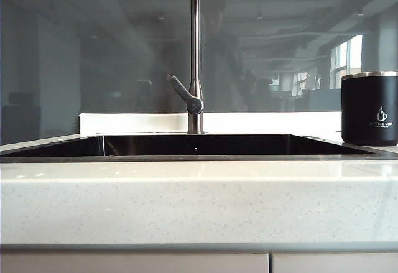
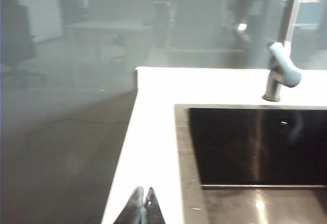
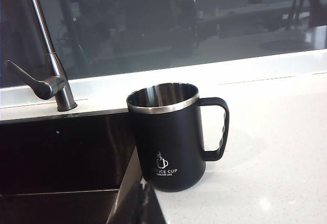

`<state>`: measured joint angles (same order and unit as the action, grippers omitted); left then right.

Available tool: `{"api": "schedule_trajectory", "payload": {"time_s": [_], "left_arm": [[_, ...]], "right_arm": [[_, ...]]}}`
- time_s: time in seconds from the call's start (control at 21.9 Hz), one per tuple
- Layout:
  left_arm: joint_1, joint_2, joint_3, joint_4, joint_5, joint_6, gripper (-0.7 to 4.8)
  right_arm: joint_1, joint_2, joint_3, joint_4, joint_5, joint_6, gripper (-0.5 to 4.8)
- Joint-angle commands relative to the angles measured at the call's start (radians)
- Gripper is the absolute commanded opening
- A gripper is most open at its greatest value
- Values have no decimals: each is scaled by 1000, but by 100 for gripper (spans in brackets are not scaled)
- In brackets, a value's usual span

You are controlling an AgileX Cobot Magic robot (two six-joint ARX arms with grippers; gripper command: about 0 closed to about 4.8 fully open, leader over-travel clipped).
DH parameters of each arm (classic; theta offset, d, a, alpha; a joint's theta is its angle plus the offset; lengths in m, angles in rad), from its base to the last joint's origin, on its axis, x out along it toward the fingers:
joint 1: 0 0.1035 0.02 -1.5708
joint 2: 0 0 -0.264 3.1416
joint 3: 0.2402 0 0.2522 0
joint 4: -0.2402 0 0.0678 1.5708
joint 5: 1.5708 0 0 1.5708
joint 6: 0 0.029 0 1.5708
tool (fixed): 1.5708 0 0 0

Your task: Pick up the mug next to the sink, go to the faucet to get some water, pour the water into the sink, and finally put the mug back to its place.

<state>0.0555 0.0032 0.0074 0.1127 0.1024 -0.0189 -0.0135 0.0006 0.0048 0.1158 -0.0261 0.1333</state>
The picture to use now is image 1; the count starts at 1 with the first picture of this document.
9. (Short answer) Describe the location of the steel faucet lever handle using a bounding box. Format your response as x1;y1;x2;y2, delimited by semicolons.
167;74;205;114

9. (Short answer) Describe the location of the black mug with white print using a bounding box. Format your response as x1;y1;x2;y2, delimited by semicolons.
341;71;398;146

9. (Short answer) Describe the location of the black sink basin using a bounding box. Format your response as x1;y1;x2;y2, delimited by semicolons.
0;133;398;162

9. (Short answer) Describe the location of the steel sink faucet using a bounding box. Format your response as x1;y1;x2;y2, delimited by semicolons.
186;0;205;135

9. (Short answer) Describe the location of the white backsplash ledge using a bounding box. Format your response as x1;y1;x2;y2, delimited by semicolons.
78;111;398;136

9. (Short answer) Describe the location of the wide beige cabinet door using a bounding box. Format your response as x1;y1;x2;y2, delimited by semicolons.
0;252;270;273

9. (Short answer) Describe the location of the narrow beige cabinet door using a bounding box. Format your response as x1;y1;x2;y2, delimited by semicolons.
271;253;398;273

